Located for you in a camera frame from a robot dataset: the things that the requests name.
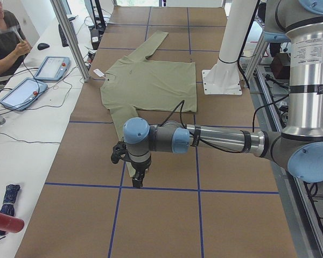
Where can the red cylindrical bottle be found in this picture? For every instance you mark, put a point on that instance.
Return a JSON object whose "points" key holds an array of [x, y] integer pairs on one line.
{"points": [[10, 224]]}

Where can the lower blue teach pendant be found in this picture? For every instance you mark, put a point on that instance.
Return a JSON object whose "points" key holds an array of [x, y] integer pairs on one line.
{"points": [[23, 95]]}

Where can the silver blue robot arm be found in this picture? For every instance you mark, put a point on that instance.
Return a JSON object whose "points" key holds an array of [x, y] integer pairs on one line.
{"points": [[298, 147]]}

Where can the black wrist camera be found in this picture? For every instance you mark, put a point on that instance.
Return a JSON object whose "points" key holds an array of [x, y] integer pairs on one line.
{"points": [[120, 152]]}

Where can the aluminium frame post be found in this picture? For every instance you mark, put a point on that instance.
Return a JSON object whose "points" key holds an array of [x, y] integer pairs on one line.
{"points": [[62, 18]]}

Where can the blue teach pendant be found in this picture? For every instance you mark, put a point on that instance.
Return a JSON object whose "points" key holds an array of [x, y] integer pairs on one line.
{"points": [[53, 68], [23, 95]]}

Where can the upper blue teach pendant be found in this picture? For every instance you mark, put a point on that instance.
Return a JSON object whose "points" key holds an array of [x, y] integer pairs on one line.
{"points": [[53, 68]]}

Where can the black keyboard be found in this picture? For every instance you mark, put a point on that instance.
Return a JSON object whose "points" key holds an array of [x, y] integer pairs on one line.
{"points": [[63, 38]]}

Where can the white paper price tag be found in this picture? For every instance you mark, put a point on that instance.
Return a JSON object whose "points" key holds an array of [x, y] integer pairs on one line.
{"points": [[99, 73]]}

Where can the olive green long-sleeve shirt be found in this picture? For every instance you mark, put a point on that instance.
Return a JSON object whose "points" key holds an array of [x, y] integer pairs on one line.
{"points": [[136, 83]]}

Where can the folded dark blue umbrella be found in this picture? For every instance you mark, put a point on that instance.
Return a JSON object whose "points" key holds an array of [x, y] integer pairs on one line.
{"points": [[9, 201]]}

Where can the seated person in dark shirt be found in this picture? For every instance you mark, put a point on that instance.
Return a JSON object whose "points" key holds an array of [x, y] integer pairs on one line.
{"points": [[13, 44]]}

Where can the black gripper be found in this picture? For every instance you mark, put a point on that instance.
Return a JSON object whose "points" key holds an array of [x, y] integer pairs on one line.
{"points": [[140, 166]]}

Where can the black computer mouse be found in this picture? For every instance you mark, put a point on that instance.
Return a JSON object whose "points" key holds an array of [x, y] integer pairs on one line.
{"points": [[42, 46]]}

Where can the white camera mast with base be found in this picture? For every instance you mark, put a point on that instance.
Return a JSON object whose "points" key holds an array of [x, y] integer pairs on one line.
{"points": [[223, 78]]}

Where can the black power adapter box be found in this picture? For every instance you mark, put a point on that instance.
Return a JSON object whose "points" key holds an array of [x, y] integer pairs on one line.
{"points": [[95, 38]]}

